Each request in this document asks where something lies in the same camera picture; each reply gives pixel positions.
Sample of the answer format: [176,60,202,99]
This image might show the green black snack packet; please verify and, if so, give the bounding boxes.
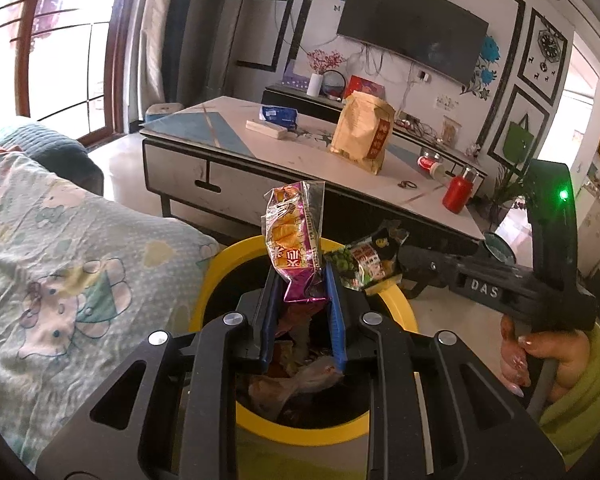
[324,224,412,294]

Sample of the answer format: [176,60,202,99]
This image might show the blue quilted sofa cover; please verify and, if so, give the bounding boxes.
[0,118,106,197]

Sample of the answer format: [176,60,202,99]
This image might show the white vase pink flowers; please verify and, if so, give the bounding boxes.
[304,48,347,99]

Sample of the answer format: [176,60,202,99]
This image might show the red bottle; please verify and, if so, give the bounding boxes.
[441,166,479,213]

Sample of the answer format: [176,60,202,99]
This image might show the person's green clothing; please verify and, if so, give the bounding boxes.
[236,435,377,480]

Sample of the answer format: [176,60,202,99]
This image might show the standing air conditioner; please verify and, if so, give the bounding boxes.
[181,0,252,107]

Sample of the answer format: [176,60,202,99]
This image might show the person's right hand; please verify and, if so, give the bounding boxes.
[499,316,589,404]

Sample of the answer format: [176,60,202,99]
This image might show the light blue stool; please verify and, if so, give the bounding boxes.
[144,102,186,122]

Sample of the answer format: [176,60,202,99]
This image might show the brown paper bag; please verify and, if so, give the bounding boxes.
[328,90,397,177]

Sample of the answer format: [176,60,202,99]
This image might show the black ring ornament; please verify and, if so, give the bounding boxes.
[322,69,349,102]

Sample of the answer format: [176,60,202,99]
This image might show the coffee table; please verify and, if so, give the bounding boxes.
[139,94,487,257]

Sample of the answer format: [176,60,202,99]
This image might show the heap of crumpled wrappers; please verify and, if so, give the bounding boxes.
[275,302,332,377]

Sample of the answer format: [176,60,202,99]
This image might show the blue tissue pack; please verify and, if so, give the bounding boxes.
[258,104,300,129]

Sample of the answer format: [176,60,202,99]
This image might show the yellow rim trash bin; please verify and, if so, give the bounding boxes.
[186,234,422,447]

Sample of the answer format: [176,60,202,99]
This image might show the potted green plant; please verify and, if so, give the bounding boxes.
[484,164,532,222]

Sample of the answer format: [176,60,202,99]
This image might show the person's right forearm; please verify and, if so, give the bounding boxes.
[536,321,600,469]

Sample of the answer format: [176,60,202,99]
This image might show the wall television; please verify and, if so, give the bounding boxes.
[336,0,491,87]

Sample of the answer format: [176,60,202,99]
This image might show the framed wall clock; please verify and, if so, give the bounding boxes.
[516,7,569,107]

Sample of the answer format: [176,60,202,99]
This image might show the grey curtain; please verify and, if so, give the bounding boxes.
[134,0,202,122]

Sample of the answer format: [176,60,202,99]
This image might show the white plastic bag orange print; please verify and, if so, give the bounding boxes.
[247,354,344,414]

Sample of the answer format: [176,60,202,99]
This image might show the cartoon printed blanket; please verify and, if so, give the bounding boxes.
[0,151,222,472]

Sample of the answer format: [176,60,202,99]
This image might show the flat white box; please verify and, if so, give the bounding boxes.
[244,118,289,140]

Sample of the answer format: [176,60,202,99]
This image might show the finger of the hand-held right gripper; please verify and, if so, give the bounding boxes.
[396,245,459,287]
[407,279,449,302]

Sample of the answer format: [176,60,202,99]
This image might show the wooden frame glass door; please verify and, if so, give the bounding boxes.
[0,0,147,147]

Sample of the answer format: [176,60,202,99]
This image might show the purple orange snack packet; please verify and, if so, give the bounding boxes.
[260,179,329,304]

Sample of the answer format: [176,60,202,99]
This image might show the green bag wall frame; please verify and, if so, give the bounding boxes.
[486,84,552,172]

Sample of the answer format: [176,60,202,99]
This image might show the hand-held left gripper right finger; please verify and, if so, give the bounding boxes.
[321,262,566,480]

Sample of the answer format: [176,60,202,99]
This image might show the red gift box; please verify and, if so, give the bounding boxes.
[347,74,386,99]

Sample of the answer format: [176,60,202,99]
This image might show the red drink can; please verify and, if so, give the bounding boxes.
[417,149,447,179]

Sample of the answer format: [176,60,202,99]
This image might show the red blanket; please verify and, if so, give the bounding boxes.
[0,144,27,167]

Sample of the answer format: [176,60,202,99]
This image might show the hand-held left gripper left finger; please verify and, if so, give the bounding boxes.
[35,265,286,480]

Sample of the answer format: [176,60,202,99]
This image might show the television cabinet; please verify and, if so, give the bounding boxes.
[260,82,489,182]

